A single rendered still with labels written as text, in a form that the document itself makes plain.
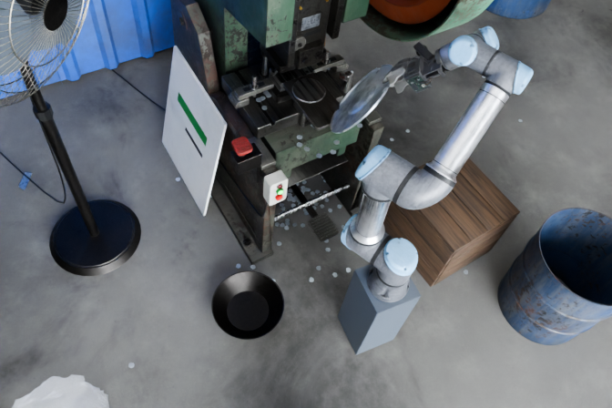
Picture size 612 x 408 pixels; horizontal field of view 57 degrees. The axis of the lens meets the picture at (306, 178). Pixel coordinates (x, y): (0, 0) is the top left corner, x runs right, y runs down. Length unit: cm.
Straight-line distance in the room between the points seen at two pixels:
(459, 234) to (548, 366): 69
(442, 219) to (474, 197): 20
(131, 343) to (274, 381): 59
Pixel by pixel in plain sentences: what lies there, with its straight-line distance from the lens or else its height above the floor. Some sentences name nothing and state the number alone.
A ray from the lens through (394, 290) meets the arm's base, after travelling 199.
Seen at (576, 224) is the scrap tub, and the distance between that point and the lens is 260.
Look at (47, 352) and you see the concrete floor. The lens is 251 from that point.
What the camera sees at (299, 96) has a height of 79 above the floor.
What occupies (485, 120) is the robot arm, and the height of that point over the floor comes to 122.
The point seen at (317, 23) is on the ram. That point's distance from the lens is 195.
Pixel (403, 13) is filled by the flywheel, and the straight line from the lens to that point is 206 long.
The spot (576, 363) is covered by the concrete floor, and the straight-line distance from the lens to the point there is 275.
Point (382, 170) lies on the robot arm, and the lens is 152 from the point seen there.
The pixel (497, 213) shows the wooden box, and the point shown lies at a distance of 250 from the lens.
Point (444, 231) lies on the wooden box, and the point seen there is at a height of 35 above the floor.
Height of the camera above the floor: 227
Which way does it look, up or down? 54 degrees down
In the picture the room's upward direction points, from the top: 9 degrees clockwise
